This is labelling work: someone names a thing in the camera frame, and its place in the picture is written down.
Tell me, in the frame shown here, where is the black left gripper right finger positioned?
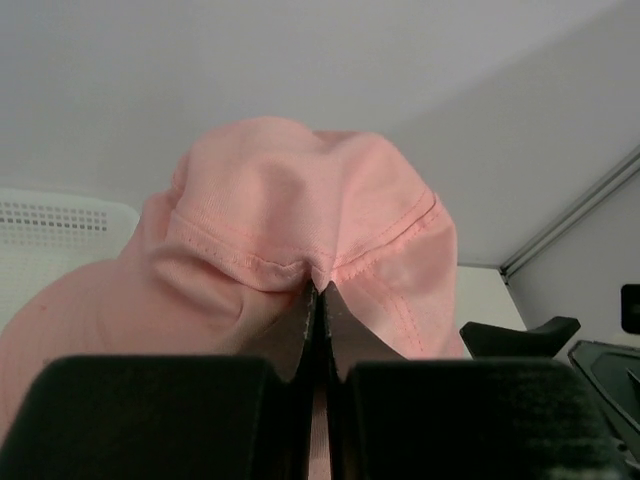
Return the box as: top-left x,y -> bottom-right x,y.
319,286 -> 625,479

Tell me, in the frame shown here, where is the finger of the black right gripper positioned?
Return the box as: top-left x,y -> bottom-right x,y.
460,316 -> 581,359

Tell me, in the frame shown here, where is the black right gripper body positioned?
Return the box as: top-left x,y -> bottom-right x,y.
569,340 -> 639,460

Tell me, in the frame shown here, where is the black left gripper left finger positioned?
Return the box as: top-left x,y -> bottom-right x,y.
1,286 -> 317,479

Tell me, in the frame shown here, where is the pink hat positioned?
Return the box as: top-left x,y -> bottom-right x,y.
0,115 -> 464,480

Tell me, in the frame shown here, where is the white plastic basket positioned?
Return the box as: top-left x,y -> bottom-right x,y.
0,187 -> 139,326

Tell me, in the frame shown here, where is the aluminium frame post right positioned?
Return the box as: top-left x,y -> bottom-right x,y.
499,146 -> 639,283

